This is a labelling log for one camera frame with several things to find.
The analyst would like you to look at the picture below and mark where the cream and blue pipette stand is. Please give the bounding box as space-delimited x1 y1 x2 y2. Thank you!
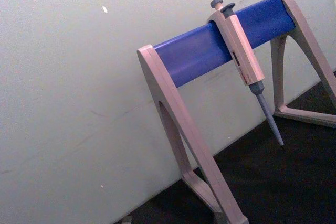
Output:
136 0 336 224

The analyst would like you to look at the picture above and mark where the cream pipette with grey tip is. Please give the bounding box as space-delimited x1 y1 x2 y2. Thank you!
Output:
206 0 286 148

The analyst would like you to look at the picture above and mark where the black table cloth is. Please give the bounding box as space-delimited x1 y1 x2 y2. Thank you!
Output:
114 69 336 224

